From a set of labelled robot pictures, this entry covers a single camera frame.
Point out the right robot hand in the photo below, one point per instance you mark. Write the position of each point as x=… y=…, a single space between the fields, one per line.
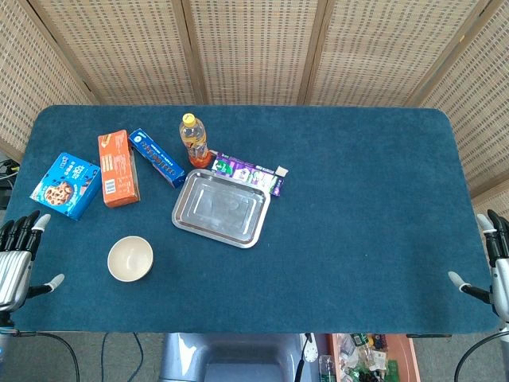
x=499 y=254

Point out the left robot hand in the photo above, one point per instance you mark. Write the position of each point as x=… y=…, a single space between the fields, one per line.
x=14 y=262

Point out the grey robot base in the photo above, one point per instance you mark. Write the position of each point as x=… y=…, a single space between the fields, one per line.
x=226 y=358

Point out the small white bowl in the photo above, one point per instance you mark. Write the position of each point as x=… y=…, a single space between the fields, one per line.
x=130 y=258

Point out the silver metal tray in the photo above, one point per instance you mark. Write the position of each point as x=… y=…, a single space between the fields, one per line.
x=221 y=207

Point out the blue cookie box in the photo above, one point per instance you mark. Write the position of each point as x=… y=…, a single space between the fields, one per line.
x=66 y=185

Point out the orange snack box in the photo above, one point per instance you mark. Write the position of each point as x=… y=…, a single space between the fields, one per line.
x=117 y=169

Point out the orange crate of items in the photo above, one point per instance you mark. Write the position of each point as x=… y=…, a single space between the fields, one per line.
x=370 y=358

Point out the long blue box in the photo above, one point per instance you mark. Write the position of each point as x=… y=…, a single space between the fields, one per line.
x=156 y=158

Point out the blue table cloth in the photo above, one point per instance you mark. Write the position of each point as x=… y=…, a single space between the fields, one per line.
x=318 y=238

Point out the white and black tool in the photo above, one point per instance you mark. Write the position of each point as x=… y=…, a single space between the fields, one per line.
x=309 y=348

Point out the orange drink bottle yellow cap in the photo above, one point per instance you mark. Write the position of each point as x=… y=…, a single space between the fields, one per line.
x=194 y=140

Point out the purple and white box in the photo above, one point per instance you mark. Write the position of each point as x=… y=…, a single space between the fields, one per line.
x=248 y=173

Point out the woven folding screen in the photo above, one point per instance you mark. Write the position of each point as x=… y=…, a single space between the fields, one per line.
x=254 y=51

